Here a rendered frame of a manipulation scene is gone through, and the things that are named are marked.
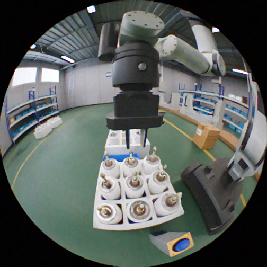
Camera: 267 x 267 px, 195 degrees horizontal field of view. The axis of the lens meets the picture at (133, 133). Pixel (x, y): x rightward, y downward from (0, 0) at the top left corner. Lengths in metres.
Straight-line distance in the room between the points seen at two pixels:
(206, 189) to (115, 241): 0.58
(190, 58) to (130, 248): 0.79
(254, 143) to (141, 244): 0.67
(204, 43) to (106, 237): 0.95
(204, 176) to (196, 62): 0.55
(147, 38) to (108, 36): 0.07
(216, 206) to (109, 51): 0.69
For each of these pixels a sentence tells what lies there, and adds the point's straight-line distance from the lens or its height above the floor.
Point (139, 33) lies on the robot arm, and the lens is 0.16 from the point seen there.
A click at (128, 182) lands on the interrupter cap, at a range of 0.35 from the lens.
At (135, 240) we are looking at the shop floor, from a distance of 0.59.
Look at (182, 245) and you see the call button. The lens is 0.29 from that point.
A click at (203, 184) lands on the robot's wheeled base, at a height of 0.18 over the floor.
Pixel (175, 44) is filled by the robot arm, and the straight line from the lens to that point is 0.21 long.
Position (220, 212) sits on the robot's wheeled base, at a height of 0.19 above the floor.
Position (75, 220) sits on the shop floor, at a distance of 0.68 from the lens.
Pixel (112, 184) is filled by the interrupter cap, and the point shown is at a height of 0.25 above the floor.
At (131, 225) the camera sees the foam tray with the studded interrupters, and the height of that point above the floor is 0.18.
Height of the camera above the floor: 0.57
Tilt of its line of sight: 28 degrees down
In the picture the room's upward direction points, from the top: straight up
